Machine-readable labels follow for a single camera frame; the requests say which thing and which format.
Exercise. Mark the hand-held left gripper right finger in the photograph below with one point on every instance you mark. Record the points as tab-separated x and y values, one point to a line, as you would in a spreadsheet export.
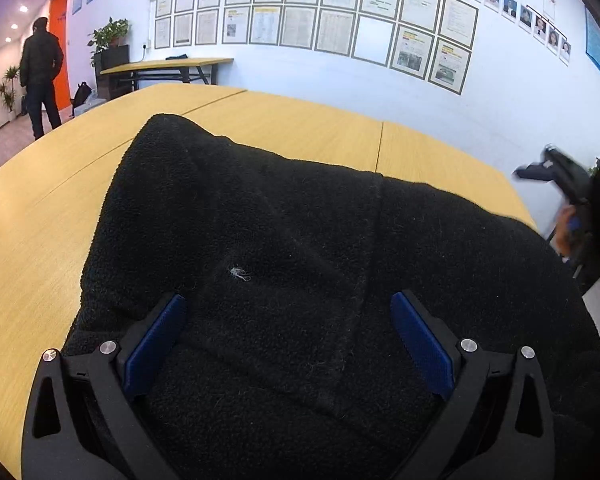
422	342

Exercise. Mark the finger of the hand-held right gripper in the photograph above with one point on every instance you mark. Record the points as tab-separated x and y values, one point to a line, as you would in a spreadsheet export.
555	167

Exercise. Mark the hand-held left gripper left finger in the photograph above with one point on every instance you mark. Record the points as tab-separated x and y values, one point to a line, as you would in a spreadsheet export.
155	342

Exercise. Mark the black fleece garment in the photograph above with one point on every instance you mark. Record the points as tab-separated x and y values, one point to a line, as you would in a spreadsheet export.
300	240

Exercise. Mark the person's right hand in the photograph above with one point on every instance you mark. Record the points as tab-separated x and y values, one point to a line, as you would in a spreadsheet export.
562	232

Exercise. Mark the white box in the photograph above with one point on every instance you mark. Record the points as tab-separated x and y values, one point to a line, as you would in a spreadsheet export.
87	105

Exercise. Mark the black bag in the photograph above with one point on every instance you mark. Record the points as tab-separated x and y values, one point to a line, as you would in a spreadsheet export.
82	94

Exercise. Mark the black cabinet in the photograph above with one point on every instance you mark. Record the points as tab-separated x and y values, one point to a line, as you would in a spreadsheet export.
112	72

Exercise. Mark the wooden side table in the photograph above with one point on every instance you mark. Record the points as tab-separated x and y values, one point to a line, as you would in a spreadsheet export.
170	65

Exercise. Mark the dark item on side table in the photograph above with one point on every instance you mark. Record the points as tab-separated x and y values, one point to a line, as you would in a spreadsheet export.
176	57

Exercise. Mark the tall potted floor plant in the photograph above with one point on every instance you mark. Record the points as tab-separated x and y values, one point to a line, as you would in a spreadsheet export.
9	87

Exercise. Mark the orange door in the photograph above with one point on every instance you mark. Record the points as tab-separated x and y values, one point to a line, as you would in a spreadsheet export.
60	55

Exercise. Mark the potted plant on cabinet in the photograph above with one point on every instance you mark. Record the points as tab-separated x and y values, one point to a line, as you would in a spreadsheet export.
111	32

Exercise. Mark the wall of framed documents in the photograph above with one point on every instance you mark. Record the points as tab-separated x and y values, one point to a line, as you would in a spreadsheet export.
320	10

